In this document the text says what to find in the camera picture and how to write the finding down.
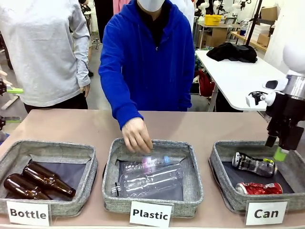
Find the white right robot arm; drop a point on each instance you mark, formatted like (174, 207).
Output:
(295, 55)

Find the person in grey sweater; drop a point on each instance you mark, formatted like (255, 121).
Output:
(43, 47)

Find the crushed black drink can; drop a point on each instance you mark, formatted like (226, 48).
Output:
(257, 165)

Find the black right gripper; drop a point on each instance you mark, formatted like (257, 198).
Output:
(288, 119)

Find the white face mask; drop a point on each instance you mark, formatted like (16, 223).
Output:
(151, 4)

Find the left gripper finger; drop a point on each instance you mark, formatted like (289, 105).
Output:
(14, 90)
(12, 119)

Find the black cloth pile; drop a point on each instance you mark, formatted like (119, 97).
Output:
(233, 52)

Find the dark red bag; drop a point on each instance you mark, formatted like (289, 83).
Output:
(206, 84)

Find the wooden workbench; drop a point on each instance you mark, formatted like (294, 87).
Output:
(219, 35)

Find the blue hoodie person left forearm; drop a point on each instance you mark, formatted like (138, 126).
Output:
(186, 100)

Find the pink hanging cloth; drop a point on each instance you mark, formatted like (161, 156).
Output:
(119, 6)

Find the white side table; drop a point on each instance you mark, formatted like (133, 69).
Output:
(233, 78)

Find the person in blue hoodie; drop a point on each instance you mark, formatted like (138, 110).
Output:
(147, 59)

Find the white Can label sign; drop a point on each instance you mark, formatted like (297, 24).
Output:
(266, 213)

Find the crushed red drink can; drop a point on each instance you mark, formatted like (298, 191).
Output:
(259, 189)

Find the large cardboard box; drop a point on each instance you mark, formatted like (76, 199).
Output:
(269, 13)

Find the white Plastic label sign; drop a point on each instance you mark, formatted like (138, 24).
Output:
(150, 214)

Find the black stand pole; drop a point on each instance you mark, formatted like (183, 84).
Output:
(255, 16)

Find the large clear plastic bottle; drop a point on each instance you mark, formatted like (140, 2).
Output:
(152, 181)

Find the blue hoodie person right forearm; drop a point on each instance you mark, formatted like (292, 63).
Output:
(121, 107)

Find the grey sweater person left hand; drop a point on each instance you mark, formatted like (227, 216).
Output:
(86, 90)

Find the grey fabric basket labelled Bottle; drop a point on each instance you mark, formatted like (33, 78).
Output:
(90, 167)

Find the blue hoodie person right hand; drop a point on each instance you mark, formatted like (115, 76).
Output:
(137, 136)

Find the small cardboard box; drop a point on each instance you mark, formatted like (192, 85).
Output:
(263, 40)

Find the small bottle with blue cap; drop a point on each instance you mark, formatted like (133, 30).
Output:
(152, 163)

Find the grey fabric basket labelled Plastic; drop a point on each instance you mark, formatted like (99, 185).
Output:
(190, 181)

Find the brown glass bottle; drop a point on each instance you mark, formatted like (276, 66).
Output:
(21, 187)
(47, 180)

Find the yellow plastic crate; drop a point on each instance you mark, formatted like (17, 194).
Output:
(215, 20)

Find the wooden shelf board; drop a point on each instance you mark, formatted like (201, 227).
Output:
(252, 43)

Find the grey sweater person left forearm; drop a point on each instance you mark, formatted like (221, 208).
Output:
(82, 69)

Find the grey fabric basket labelled Can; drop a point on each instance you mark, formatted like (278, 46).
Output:
(221, 152)

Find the white Bottle label sign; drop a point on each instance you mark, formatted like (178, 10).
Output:
(28, 213)

